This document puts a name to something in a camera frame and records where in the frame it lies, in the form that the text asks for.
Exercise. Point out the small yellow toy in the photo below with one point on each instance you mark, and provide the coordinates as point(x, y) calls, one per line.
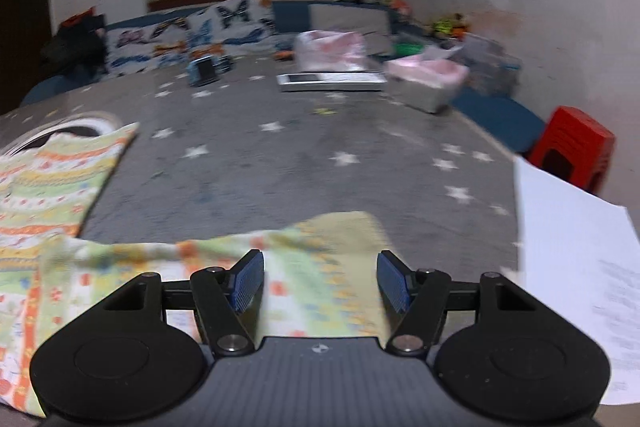
point(324, 111)

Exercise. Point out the white paper sheets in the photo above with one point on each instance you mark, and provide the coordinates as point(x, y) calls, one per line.
point(565, 232)

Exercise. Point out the grey box with pink bag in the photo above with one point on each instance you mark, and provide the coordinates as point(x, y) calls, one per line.
point(425, 82)

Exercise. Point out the red plastic stool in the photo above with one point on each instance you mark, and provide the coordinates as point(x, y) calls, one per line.
point(570, 137)

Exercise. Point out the white flat box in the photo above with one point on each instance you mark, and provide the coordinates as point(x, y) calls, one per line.
point(330, 82)

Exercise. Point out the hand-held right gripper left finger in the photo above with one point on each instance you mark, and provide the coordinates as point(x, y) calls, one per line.
point(247, 281)

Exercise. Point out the black bag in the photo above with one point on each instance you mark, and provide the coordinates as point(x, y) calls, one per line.
point(75, 44)

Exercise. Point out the grey star print mat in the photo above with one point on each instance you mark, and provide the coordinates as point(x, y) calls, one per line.
point(300, 147)

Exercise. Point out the blue floor cushion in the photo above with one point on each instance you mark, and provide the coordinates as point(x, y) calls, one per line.
point(500, 117)

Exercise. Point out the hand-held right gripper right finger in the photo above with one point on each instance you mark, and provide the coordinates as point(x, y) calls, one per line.
point(394, 281)

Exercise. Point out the colourful toy pile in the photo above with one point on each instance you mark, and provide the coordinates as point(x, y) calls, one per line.
point(450, 26)

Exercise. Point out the butterfly print pillow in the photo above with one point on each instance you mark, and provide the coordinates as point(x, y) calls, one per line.
point(235, 19)
point(145, 47)

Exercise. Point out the green orange patterned garment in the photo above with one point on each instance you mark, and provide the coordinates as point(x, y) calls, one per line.
point(50, 187)

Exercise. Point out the clear plastic storage box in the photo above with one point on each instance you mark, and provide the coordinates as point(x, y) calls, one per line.
point(487, 62)

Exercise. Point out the small blue box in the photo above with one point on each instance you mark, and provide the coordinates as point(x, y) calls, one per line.
point(205, 69)

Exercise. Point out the pink plastic bag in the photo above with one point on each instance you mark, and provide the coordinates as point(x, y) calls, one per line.
point(330, 49)

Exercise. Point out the green plastic item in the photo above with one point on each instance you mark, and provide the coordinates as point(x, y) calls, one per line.
point(410, 49)

